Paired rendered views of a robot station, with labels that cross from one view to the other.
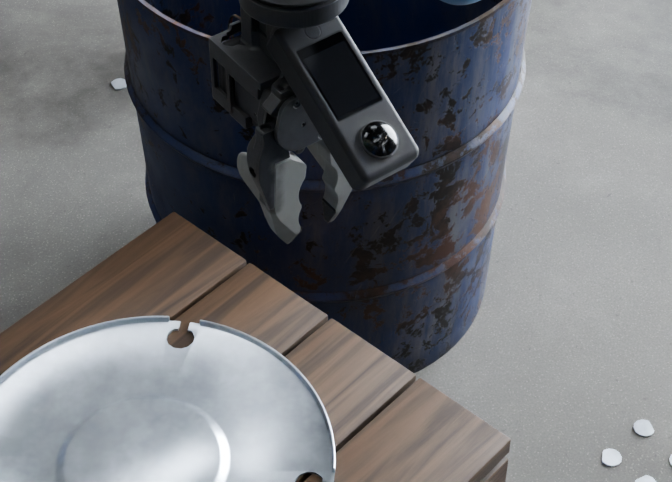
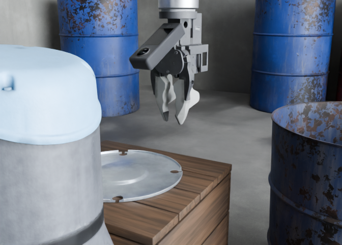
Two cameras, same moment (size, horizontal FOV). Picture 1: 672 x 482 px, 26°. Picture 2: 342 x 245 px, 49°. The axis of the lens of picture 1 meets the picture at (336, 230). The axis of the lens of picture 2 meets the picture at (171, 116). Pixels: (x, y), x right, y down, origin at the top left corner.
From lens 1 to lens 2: 105 cm
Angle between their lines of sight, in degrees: 70
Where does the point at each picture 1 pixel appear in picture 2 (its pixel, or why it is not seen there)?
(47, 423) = (132, 159)
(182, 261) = (209, 167)
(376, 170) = (132, 57)
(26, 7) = not seen: outside the picture
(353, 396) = (162, 202)
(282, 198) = (157, 92)
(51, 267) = not seen: hidden behind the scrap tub
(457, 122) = (335, 202)
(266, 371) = (166, 185)
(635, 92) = not seen: outside the picture
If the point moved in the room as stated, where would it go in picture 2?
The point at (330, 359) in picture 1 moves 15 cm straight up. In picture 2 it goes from (178, 195) to (178, 125)
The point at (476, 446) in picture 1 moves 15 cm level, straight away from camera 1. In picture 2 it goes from (145, 230) to (231, 226)
